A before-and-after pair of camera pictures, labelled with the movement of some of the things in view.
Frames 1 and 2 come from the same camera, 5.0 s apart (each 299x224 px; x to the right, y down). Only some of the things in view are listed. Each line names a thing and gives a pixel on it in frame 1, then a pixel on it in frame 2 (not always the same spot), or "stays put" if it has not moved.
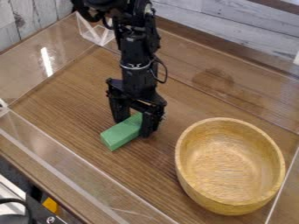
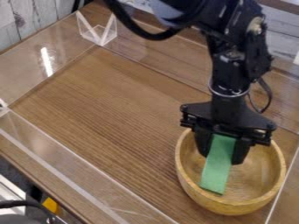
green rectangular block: (123, 132) → (219, 164)
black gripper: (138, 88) → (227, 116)
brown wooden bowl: (229, 164) stays put
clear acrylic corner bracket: (98, 34) stays put
